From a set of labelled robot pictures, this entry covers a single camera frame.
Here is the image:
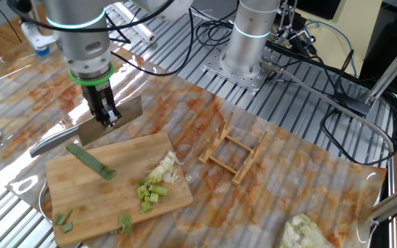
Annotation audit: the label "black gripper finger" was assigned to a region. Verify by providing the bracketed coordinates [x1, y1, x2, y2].
[91, 112, 107, 127]
[102, 103, 122, 127]

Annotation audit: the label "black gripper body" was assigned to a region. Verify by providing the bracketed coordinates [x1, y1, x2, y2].
[81, 82, 116, 118]

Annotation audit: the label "steel cleaver knife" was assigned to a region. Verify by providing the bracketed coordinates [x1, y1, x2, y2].
[29, 95, 144, 158]

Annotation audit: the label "plastic bag of chopped scallions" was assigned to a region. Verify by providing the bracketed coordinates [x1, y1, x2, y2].
[279, 213, 337, 248]

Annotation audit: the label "long green scallion leaf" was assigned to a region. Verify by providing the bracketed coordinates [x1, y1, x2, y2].
[65, 143, 117, 180]

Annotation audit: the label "chopped scallion pieces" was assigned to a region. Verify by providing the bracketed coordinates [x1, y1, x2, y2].
[109, 150, 193, 236]

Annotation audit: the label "wooden cutting board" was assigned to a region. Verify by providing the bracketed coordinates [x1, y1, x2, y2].
[39, 132, 194, 247]

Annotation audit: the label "wooden peg rack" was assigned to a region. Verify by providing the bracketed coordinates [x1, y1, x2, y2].
[197, 110, 269, 187]

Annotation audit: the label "silver robot mounting plate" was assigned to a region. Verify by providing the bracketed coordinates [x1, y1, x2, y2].
[201, 48, 275, 93]

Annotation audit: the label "marble pattern plastic mat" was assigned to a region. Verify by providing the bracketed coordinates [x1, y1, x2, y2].
[0, 3, 387, 248]

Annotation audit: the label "metal clamp stand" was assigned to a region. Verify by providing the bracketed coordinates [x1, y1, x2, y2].
[273, 0, 318, 52]

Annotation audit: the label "green adapter ring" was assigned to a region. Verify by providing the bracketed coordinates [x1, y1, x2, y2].
[68, 61, 114, 87]

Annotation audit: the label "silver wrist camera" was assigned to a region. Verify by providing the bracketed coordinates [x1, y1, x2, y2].
[20, 21, 60, 57]

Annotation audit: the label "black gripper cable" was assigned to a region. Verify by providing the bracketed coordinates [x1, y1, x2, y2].
[7, 0, 195, 77]

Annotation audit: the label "black coiled cable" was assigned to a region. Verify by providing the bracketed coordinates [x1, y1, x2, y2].
[193, 8, 237, 48]

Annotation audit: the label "grey hose cable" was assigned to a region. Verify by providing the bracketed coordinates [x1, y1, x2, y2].
[259, 59, 396, 154]

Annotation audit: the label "black floor cables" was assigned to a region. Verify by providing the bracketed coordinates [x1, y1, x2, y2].
[267, 37, 397, 166]

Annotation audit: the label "blue cable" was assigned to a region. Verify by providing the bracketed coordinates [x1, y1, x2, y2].
[303, 19, 358, 79]

